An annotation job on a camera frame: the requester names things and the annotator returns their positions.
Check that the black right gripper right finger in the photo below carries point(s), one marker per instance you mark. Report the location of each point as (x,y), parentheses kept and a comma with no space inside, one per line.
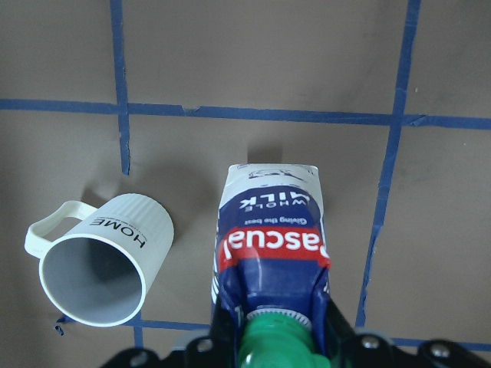
(350,347)

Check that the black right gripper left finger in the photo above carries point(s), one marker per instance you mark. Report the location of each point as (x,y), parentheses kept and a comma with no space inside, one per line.
(219,345)

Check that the blue white milk carton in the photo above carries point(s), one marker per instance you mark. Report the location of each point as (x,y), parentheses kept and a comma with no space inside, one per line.
(271,265)

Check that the white ribbed mug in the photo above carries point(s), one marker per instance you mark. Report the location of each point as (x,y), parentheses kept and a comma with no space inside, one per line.
(97,265)

